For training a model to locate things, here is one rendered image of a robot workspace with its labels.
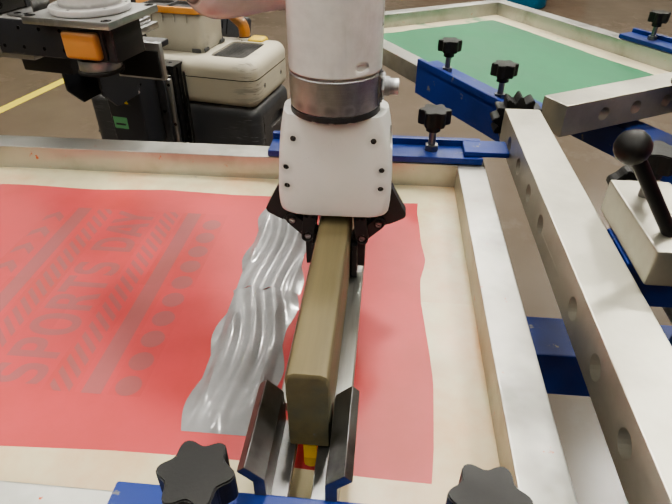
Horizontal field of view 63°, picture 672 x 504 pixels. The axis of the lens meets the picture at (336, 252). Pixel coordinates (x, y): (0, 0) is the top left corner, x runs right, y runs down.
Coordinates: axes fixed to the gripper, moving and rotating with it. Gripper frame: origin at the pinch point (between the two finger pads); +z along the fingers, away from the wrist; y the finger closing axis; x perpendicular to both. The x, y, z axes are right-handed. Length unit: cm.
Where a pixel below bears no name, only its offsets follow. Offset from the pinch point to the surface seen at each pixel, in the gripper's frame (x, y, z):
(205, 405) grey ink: 15.4, 9.6, 5.6
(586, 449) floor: -54, -65, 101
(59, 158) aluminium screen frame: -26, 44, 4
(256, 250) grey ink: -6.9, 10.1, 5.3
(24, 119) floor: -265, 224, 100
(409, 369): 9.3, -7.6, 6.1
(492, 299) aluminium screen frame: 2.8, -15.4, 2.6
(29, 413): 17.3, 24.3, 6.0
